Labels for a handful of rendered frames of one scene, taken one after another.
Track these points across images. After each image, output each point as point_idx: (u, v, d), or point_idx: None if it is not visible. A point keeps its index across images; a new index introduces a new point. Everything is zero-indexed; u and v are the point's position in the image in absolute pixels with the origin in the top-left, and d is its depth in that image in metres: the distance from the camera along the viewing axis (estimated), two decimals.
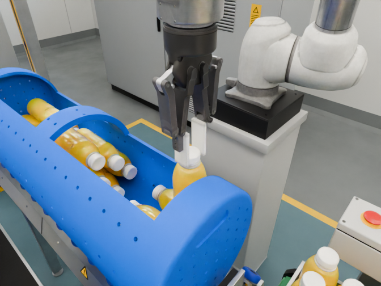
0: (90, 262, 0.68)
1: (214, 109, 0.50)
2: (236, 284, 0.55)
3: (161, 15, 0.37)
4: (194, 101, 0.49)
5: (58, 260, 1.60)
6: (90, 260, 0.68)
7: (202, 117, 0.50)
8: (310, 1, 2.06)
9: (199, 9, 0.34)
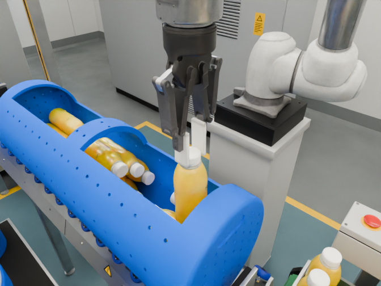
0: (115, 261, 0.74)
1: (214, 109, 0.50)
2: (250, 280, 0.61)
3: (160, 15, 0.37)
4: (194, 101, 0.49)
5: (70, 260, 1.67)
6: (115, 259, 0.75)
7: (202, 117, 0.50)
8: (312, 9, 2.13)
9: (198, 9, 0.35)
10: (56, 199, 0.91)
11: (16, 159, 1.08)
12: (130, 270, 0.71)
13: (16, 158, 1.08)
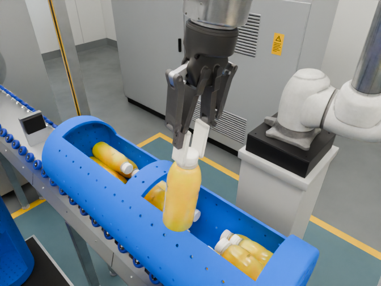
0: None
1: (220, 114, 0.51)
2: None
3: (186, 10, 0.37)
4: (202, 102, 0.49)
5: (97, 277, 1.71)
6: None
7: (206, 120, 0.50)
8: (328, 28, 2.17)
9: (224, 11, 0.35)
10: (105, 233, 0.96)
11: (59, 190, 1.12)
12: None
13: (59, 189, 1.13)
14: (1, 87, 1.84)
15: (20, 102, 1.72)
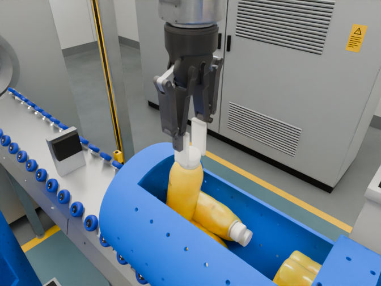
0: None
1: (214, 109, 0.50)
2: None
3: (163, 15, 0.37)
4: (194, 101, 0.49)
5: None
6: None
7: (202, 117, 0.50)
8: None
9: (200, 9, 0.34)
10: None
11: (117, 256, 0.73)
12: None
13: (116, 253, 0.73)
14: (15, 92, 1.44)
15: (39, 112, 1.33)
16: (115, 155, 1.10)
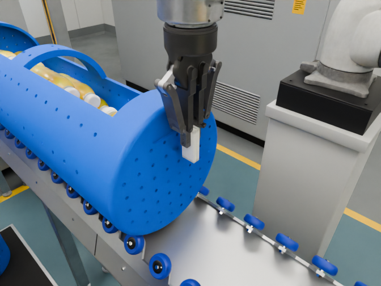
0: None
1: (171, 123, 0.47)
2: None
3: None
4: (191, 110, 0.46)
5: (85, 274, 1.41)
6: None
7: (185, 123, 0.48)
8: None
9: None
10: (86, 200, 0.65)
11: (27, 146, 0.82)
12: None
13: None
14: None
15: None
16: None
